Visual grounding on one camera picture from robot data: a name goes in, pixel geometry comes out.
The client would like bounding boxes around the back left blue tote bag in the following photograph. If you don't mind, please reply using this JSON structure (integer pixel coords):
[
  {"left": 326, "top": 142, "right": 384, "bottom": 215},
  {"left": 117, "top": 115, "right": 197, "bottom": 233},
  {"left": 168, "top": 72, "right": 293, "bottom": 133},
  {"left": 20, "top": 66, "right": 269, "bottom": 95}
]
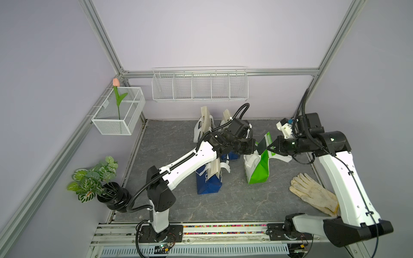
[{"left": 193, "top": 106, "right": 215, "bottom": 143}]

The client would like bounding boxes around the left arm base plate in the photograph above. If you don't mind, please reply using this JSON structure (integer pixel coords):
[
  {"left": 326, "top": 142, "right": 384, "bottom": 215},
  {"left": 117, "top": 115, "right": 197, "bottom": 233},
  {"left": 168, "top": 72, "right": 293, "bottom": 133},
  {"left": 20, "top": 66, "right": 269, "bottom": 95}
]
[{"left": 138, "top": 224, "right": 183, "bottom": 243}]

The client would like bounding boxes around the white mesh wall basket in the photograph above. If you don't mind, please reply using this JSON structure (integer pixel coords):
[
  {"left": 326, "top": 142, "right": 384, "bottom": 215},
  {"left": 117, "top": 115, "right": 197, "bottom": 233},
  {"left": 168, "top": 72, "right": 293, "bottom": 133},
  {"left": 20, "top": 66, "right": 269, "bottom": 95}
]
[{"left": 91, "top": 87, "right": 146, "bottom": 135}]

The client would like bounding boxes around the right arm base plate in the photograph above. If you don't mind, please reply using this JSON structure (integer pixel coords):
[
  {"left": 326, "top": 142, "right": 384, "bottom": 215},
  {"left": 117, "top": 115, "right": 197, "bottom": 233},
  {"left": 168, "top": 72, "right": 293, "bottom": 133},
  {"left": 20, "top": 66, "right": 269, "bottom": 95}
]
[{"left": 265, "top": 223, "right": 313, "bottom": 241}]

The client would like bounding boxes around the pink artificial tulip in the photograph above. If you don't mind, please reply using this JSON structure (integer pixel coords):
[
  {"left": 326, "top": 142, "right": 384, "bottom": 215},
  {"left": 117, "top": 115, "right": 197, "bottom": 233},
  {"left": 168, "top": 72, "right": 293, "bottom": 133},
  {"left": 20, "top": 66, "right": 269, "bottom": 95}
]
[{"left": 112, "top": 78, "right": 128, "bottom": 119}]

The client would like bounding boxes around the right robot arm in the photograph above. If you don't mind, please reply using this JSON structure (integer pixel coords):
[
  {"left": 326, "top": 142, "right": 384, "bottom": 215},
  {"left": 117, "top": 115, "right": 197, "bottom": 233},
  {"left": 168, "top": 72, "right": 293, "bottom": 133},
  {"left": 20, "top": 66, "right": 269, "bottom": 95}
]
[{"left": 267, "top": 113, "right": 394, "bottom": 247}]

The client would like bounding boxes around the white wire wall shelf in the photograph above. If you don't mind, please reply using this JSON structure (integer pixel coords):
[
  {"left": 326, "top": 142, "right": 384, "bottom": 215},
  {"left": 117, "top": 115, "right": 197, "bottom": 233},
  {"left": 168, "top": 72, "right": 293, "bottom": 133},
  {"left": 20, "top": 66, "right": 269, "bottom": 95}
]
[{"left": 152, "top": 66, "right": 249, "bottom": 102}]

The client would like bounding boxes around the green white takeout bag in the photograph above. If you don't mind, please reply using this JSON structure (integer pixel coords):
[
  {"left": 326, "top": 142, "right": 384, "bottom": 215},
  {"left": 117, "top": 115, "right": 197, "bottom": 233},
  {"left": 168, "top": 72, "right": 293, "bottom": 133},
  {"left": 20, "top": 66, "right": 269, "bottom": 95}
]
[{"left": 244, "top": 132, "right": 292, "bottom": 184}]

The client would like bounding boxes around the back right blue tote bag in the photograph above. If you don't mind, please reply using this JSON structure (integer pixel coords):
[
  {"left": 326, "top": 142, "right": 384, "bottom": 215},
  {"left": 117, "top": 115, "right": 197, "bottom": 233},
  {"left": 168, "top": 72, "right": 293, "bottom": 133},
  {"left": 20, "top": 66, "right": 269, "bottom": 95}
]
[{"left": 219, "top": 109, "right": 240, "bottom": 164}]

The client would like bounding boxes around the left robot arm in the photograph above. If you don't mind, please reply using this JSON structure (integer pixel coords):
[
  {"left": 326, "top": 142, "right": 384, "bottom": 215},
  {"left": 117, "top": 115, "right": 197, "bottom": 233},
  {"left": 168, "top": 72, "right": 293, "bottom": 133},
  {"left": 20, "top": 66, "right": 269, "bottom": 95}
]
[{"left": 126, "top": 118, "right": 267, "bottom": 233}]

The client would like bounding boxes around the white vent grille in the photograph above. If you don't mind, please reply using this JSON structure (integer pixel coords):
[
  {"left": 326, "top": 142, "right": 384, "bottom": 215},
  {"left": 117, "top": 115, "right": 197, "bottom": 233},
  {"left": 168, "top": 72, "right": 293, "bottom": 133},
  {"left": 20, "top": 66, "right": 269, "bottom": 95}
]
[{"left": 99, "top": 243, "right": 290, "bottom": 258}]

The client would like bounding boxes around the potted green plant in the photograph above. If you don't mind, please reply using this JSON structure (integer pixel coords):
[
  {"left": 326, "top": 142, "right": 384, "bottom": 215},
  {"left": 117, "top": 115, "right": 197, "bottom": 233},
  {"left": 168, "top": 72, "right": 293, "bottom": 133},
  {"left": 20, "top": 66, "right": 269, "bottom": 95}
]
[{"left": 66, "top": 156, "right": 131, "bottom": 213}]

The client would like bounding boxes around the blue beige tote bag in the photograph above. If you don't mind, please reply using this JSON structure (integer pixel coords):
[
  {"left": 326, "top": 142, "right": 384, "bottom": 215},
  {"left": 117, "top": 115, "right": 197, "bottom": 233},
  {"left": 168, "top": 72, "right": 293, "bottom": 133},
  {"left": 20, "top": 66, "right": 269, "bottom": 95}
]
[{"left": 195, "top": 159, "right": 231, "bottom": 195}]

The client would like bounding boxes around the cream work glove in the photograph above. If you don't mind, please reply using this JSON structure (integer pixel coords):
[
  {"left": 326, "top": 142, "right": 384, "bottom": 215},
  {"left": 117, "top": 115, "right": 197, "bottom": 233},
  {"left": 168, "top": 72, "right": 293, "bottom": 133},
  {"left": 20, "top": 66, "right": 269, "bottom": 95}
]
[{"left": 289, "top": 173, "right": 339, "bottom": 217}]

